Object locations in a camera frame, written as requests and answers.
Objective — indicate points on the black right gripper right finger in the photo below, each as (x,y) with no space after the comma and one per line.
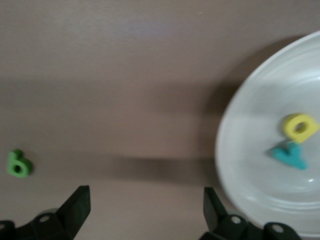
(225,227)

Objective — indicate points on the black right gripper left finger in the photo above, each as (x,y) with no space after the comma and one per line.
(62,225)

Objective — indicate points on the teal foam letter y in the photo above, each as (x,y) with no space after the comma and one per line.
(292,157)

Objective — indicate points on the yellow foam letter a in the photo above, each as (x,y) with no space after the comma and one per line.
(288,130)

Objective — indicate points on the green foam letter b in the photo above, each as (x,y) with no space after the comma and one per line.
(13,157)

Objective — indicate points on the beige round plate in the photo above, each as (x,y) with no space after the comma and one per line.
(262,112)

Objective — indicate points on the brown table cover sheet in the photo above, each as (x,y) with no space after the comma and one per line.
(125,75)

